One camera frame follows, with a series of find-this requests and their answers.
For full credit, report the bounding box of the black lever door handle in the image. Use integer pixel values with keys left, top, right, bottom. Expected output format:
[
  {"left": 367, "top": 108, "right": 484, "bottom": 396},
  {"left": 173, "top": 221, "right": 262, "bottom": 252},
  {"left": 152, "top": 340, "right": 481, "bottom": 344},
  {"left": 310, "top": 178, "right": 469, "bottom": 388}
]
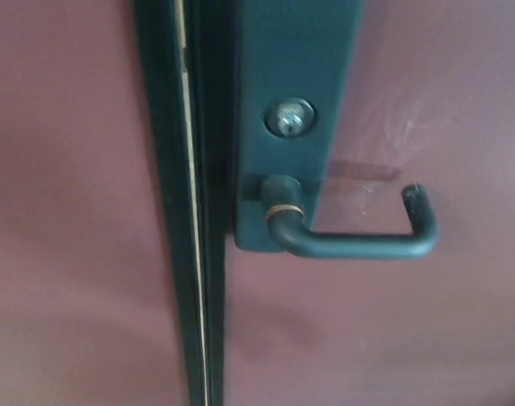
[{"left": 260, "top": 173, "right": 441, "bottom": 261}]

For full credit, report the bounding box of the black door edge seal strip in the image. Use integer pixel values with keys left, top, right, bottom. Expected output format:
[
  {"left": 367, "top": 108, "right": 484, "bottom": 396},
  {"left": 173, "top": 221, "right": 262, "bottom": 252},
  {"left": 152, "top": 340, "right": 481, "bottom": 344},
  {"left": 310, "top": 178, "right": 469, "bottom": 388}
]
[{"left": 131, "top": 0, "right": 242, "bottom": 406}]

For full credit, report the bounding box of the silver lock cylinder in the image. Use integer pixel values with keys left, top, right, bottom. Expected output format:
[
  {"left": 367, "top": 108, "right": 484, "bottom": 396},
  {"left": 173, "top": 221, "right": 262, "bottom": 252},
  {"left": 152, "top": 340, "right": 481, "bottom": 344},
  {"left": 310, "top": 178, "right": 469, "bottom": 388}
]
[{"left": 263, "top": 96, "right": 319, "bottom": 139}]

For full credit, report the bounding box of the dark handle backplate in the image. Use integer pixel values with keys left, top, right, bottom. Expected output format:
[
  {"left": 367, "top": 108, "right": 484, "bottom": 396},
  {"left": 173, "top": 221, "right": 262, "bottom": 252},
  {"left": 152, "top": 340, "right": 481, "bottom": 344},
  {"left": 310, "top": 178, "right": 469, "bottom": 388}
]
[{"left": 234, "top": 0, "right": 366, "bottom": 255}]

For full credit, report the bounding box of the maroon door leaf with handle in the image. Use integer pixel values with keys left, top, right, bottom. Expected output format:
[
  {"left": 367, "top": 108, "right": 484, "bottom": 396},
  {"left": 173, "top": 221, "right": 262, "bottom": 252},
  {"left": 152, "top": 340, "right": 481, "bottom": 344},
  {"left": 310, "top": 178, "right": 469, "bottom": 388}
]
[{"left": 221, "top": 0, "right": 515, "bottom": 406}]

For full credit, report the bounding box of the maroon door leaf without handle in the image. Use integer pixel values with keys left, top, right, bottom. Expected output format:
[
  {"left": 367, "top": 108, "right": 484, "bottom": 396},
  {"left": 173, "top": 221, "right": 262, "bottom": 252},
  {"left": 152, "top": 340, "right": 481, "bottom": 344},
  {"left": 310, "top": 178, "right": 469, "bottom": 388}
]
[{"left": 0, "top": 0, "right": 191, "bottom": 406}]

